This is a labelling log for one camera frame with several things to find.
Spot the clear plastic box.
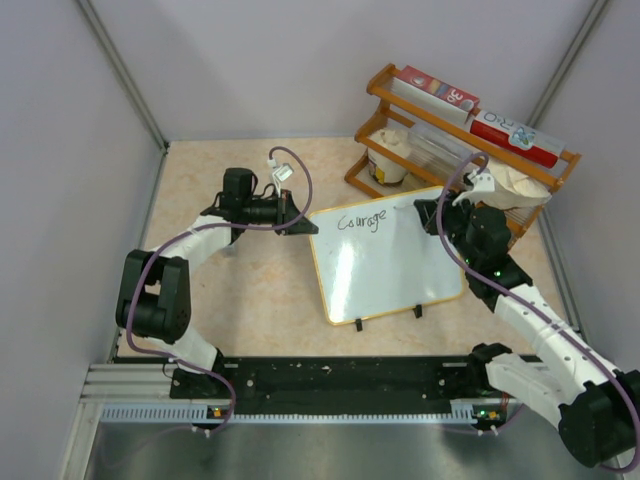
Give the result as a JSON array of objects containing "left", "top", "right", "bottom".
[{"left": 408, "top": 124, "right": 471, "bottom": 177}]

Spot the yellow framed whiteboard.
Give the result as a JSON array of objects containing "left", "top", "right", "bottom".
[{"left": 310, "top": 187, "right": 464, "bottom": 326}]

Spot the red foil box upper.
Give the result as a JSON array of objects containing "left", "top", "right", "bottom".
[{"left": 391, "top": 66, "right": 480, "bottom": 124}]

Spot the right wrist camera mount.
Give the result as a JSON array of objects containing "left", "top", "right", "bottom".
[{"left": 452, "top": 169, "right": 496, "bottom": 206}]

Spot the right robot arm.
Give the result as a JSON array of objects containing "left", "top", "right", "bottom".
[{"left": 413, "top": 193, "right": 639, "bottom": 467}]

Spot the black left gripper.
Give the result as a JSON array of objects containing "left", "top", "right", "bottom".
[{"left": 243, "top": 190, "right": 317, "bottom": 237}]

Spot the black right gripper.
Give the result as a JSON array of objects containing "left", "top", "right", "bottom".
[{"left": 416, "top": 190, "right": 479, "bottom": 267}]

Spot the metal whiteboard stand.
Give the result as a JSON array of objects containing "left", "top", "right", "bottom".
[{"left": 353, "top": 304, "right": 424, "bottom": 332}]

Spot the white paper bag right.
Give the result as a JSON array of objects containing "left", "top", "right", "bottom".
[{"left": 485, "top": 160, "right": 551, "bottom": 210}]

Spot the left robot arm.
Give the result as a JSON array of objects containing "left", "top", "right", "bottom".
[{"left": 115, "top": 163, "right": 319, "bottom": 397}]

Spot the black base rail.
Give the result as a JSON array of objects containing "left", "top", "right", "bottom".
[{"left": 169, "top": 354, "right": 516, "bottom": 416}]

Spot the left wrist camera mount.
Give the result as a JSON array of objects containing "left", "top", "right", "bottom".
[{"left": 267, "top": 159, "right": 294, "bottom": 196}]

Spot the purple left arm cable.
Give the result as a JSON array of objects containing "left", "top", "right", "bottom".
[{"left": 124, "top": 146, "right": 314, "bottom": 431}]

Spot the orange wooden shelf rack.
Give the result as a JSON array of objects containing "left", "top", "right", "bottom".
[{"left": 343, "top": 63, "right": 583, "bottom": 261}]

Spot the red white wrap box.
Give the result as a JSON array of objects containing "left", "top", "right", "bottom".
[{"left": 470, "top": 110, "right": 566, "bottom": 168}]

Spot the white container left shelf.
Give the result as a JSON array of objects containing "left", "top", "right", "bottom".
[{"left": 367, "top": 127, "right": 414, "bottom": 185}]

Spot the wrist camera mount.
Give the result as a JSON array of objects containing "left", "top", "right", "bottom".
[
  {"left": 267, "top": 159, "right": 294, "bottom": 196},
  {"left": 452, "top": 169, "right": 496, "bottom": 206}
]

